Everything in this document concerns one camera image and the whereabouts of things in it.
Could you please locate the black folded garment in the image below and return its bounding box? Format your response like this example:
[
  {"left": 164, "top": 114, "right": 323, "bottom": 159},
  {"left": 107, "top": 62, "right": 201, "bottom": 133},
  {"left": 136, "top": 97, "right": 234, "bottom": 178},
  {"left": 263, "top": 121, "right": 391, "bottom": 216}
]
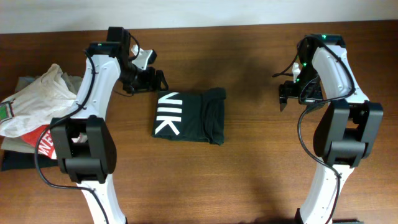
[{"left": 1, "top": 151, "right": 58, "bottom": 171}]

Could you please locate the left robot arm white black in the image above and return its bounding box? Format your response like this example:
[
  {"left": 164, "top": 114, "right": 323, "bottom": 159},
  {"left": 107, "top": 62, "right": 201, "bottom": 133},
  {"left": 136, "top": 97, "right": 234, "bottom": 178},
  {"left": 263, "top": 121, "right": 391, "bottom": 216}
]
[{"left": 50, "top": 42, "right": 168, "bottom": 223}]

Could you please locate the dark green t-shirt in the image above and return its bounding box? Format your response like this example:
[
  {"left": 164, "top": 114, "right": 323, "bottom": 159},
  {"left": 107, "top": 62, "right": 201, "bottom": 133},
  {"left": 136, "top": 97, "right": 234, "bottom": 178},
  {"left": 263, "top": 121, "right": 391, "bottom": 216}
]
[{"left": 152, "top": 88, "right": 226, "bottom": 146}]

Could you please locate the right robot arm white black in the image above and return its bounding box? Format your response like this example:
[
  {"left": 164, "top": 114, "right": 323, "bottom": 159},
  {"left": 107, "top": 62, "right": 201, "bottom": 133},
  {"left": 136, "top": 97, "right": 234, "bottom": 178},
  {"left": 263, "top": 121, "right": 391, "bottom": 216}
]
[{"left": 279, "top": 34, "right": 384, "bottom": 224}]

